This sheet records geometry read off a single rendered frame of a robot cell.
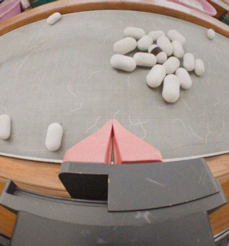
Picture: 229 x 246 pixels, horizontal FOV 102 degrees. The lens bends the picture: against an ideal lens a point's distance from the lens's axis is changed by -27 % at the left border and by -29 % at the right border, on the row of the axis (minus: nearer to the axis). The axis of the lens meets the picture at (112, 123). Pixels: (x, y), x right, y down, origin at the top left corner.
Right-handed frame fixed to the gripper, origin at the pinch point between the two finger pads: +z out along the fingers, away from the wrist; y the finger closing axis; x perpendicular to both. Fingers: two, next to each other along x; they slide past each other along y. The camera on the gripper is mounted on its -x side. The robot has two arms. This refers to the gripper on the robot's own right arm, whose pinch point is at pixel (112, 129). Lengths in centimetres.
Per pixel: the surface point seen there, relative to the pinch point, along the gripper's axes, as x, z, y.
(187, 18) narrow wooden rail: -16.6, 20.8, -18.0
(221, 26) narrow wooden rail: -18.6, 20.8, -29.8
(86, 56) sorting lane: -5.9, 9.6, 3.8
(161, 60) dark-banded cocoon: -5.8, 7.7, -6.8
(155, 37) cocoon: -9.1, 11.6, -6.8
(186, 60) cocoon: -6.4, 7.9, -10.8
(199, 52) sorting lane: -8.3, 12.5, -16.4
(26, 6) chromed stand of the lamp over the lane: -22.4, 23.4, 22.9
